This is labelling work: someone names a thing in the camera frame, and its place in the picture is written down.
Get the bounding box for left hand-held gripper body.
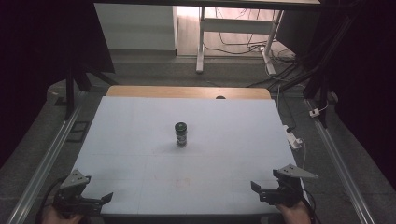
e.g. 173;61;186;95
52;168;92;216

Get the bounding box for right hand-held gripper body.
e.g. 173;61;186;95
273;163;319;208

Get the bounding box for person's right hand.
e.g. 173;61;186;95
275;200;312;224

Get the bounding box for person's left hand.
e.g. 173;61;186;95
40;204;84;224

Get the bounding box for white power strip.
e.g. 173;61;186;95
282;124;304;151

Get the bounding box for white table mat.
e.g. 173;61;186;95
72;95;309;217

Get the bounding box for small dark cylindrical can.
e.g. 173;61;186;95
174;121;189;148

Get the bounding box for black tripod stand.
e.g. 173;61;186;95
53;59;120;121
270;12;340;129

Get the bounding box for black curtain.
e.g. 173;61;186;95
275;0;396;190
0;0;116;169

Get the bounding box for pale grey cabinet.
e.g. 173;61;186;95
93;3;178;52

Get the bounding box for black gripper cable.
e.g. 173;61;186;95
299;186;318;224
35;176;68;224

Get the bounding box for aluminium floor rail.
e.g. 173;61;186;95
6;91;88;224
304;98;376;224

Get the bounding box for black floor cables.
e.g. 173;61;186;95
204;8;297;64

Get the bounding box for white desk frame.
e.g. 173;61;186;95
195;5;286;76

